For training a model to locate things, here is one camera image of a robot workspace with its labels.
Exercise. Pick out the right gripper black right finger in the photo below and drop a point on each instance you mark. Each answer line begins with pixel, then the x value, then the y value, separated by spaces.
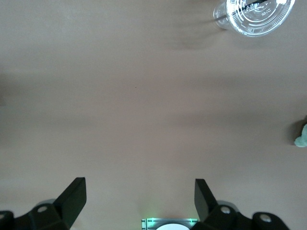
pixel 223 218

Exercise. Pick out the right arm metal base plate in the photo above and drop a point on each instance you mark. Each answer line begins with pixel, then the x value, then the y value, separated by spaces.
pixel 146 224

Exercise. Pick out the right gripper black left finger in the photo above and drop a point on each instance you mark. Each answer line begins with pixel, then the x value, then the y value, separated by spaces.
pixel 60 215

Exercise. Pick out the grey-green totoro plush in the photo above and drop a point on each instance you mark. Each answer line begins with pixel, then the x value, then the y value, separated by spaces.
pixel 302 139

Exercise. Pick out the clear plastic cup with lid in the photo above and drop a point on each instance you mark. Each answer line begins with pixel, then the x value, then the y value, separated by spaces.
pixel 259 16

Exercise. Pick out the brown table cover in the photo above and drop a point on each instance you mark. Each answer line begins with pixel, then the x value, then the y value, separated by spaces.
pixel 144 95

